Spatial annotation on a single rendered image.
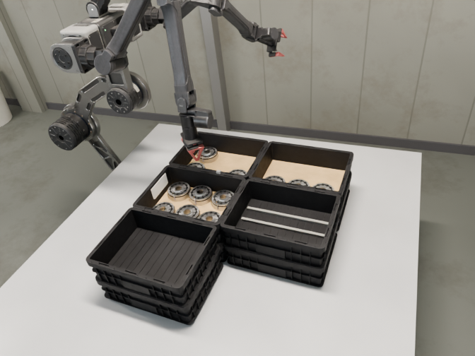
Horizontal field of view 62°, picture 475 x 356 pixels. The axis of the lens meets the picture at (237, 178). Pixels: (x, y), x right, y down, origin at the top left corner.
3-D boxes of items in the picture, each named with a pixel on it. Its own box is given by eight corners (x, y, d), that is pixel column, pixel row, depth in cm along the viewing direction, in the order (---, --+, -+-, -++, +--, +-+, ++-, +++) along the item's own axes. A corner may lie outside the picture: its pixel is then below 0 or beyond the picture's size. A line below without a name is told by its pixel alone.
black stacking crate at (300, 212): (223, 247, 157) (219, 227, 150) (249, 199, 178) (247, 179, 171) (323, 271, 143) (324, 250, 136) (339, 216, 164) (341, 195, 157)
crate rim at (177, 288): (85, 265, 144) (83, 260, 143) (131, 210, 165) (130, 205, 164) (181, 294, 130) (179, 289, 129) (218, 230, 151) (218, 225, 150)
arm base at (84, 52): (94, 65, 166) (84, 37, 159) (109, 66, 163) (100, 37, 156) (80, 74, 160) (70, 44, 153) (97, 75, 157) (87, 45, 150)
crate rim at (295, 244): (219, 230, 151) (218, 225, 150) (247, 182, 172) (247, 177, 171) (324, 254, 137) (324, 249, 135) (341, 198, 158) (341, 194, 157)
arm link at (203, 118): (187, 92, 154) (177, 97, 147) (214, 94, 150) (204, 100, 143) (189, 121, 160) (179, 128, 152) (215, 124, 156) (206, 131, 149)
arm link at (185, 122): (182, 107, 155) (176, 114, 151) (198, 108, 152) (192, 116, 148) (186, 122, 159) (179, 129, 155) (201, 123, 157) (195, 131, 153)
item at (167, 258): (94, 281, 150) (84, 261, 143) (138, 227, 171) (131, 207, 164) (186, 310, 136) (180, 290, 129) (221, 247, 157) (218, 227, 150)
